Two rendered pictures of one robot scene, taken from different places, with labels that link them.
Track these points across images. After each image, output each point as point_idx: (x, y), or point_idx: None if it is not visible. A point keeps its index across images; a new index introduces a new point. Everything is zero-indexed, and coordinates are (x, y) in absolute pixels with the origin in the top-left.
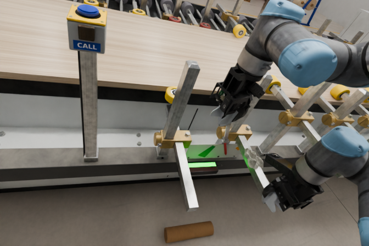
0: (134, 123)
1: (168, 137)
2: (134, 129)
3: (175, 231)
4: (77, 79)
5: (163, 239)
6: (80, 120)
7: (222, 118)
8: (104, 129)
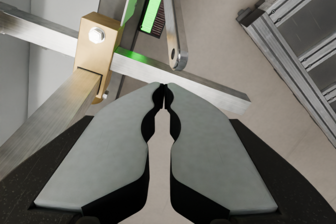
0: (19, 52)
1: (97, 89)
2: (30, 45)
3: None
4: None
5: None
6: (16, 127)
7: (156, 109)
8: (29, 91)
